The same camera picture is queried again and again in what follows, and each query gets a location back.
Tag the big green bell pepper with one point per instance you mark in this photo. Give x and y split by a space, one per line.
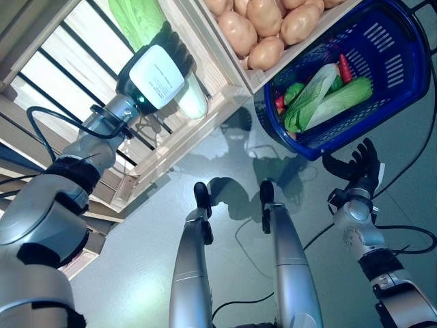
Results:
293 90

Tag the wooden cabbage crate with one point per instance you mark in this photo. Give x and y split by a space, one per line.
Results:
191 138

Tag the blue plastic shopping basket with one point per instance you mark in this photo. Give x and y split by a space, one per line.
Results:
414 68

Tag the wooden potato crate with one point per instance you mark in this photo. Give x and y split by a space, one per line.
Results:
254 80

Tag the green white napa cabbage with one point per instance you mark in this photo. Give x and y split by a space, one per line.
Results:
351 92
307 99
136 20

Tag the tan plastic potato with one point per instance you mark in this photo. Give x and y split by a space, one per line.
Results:
237 33
264 17
300 24
265 53

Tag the silver right robot leg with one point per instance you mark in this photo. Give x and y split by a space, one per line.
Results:
293 273

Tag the red plastic carrot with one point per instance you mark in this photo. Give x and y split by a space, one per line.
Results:
345 68

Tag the silver left robot leg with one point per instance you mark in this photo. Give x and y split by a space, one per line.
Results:
189 273

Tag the silver robot leg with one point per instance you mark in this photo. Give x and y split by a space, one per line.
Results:
189 273
293 273

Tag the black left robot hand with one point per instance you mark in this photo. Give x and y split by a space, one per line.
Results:
155 77

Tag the small red tomato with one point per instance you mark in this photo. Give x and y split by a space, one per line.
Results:
280 102

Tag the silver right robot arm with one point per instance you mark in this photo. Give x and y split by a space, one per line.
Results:
362 218

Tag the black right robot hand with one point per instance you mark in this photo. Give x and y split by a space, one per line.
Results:
365 171

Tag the small green bell pepper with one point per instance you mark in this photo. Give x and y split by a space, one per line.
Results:
338 83

